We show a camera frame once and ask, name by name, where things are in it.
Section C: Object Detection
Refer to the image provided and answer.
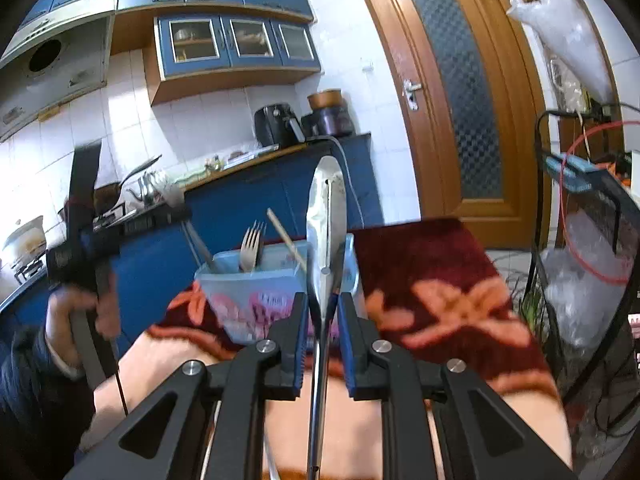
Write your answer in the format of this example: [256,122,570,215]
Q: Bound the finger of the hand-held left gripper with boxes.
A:
[124,204,194,236]

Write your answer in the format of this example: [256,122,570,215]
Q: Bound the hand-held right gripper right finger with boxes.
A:
[337,291,577,480]

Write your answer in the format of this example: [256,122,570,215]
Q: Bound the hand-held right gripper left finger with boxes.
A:
[64,291,309,480]

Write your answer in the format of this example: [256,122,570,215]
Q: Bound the light blue chopsticks box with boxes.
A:
[194,232,362,347]

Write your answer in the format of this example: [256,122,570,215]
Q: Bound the bamboo chopstick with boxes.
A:
[266,208,309,272]

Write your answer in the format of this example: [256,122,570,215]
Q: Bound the person's left forearm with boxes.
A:
[0,324,97,466]

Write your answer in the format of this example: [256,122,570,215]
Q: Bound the person's left hand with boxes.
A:
[45,269,122,377]

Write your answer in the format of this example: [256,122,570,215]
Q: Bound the metal kettle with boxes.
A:
[125,170,157,207]

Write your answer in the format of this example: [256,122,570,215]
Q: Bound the gas stove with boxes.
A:
[12,204,128,282]

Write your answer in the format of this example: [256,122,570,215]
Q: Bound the black wok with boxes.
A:
[92,154,164,212]

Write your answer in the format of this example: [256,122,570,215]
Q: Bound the white cooking pot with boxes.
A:
[2,215,47,267]

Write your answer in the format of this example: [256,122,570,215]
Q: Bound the blue lower kitchen cabinets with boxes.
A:
[0,132,374,357]

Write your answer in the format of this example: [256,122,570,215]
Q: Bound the wooden cutting board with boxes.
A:
[222,144,282,169]

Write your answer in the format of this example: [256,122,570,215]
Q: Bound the red and peach floral blanket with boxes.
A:
[75,217,574,480]

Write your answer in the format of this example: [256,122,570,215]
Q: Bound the black air fryer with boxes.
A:
[253,103,304,149]

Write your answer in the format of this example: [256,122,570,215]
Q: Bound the grey range hood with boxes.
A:
[0,14,114,142]

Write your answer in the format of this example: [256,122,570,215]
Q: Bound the dark rice cooker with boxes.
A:
[300,104,357,139]

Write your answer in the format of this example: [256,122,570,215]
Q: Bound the brown pot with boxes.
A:
[306,88,345,111]

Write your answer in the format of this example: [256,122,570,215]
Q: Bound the crumpled clear plastic bags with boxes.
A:
[540,210,637,352]

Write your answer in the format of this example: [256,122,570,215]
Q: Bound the black metal rack cart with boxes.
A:
[529,104,640,442]

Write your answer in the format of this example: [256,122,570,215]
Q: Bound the wooden door with glass panel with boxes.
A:
[354,0,552,252]

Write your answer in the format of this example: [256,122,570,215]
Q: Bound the hanging clear plastic bag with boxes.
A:
[505,0,617,107]

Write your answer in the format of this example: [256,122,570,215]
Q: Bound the white power cable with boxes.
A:
[327,135,367,227]

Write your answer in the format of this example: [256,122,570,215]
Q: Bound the blue glass-door wall cabinet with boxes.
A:
[144,12,322,107]

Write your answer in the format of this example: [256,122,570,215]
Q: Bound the red cable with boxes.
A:
[557,125,640,287]

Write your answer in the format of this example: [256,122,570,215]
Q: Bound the silver door handle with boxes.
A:
[402,78,422,112]

